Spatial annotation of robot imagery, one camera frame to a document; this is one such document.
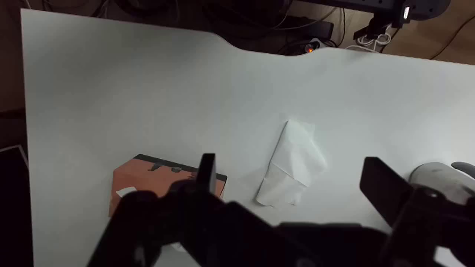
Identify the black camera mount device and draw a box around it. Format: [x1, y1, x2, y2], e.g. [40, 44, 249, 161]
[316, 0, 452, 32]

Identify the black flat panel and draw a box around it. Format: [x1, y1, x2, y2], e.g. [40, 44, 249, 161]
[0, 144, 34, 267]

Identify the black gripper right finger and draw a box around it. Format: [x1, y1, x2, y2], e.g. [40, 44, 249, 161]
[359, 155, 433, 228]

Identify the white power strip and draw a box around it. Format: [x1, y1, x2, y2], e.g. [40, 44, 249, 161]
[351, 29, 393, 52]

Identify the white tissue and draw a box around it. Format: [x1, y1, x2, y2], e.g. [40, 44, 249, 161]
[114, 185, 139, 198]
[253, 118, 329, 207]

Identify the loose flat white tissue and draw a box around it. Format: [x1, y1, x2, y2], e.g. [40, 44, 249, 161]
[253, 118, 329, 207]

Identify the orange tissue box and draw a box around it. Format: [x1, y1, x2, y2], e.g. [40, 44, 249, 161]
[108, 152, 228, 219]

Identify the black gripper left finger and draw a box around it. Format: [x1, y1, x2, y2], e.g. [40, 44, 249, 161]
[169, 152, 234, 219]

